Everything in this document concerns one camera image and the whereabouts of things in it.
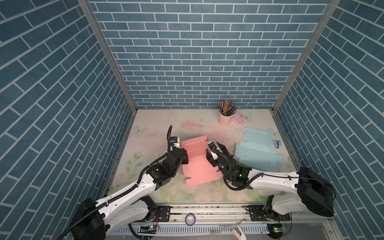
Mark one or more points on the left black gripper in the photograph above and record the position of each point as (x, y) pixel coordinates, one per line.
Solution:
(185, 157)

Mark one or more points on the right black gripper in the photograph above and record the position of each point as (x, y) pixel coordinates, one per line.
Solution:
(210, 159)

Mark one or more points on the pink paper box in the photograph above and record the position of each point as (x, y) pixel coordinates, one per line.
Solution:
(199, 171)

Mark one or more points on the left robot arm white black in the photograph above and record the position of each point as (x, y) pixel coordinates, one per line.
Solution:
(94, 220)

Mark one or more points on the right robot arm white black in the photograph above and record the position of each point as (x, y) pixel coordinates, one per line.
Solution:
(304, 190)

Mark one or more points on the light blue flat paper box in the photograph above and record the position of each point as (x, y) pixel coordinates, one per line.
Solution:
(257, 150)

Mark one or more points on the pink metal pencil cup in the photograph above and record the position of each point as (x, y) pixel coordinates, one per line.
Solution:
(224, 120)

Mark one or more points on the pink pencil case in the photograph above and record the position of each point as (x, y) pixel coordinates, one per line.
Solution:
(239, 119)

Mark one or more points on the coloured pencils bundle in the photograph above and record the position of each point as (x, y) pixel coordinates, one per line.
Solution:
(227, 108)

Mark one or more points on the small blue clip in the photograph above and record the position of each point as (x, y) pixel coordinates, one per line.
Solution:
(277, 143)

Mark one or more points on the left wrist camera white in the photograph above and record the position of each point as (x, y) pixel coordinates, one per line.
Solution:
(175, 142)

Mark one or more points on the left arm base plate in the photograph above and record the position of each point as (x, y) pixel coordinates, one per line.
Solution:
(161, 214)

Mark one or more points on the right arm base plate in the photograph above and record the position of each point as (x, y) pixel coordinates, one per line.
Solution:
(258, 213)

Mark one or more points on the white tool on rail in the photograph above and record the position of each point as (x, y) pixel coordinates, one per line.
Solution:
(235, 229)

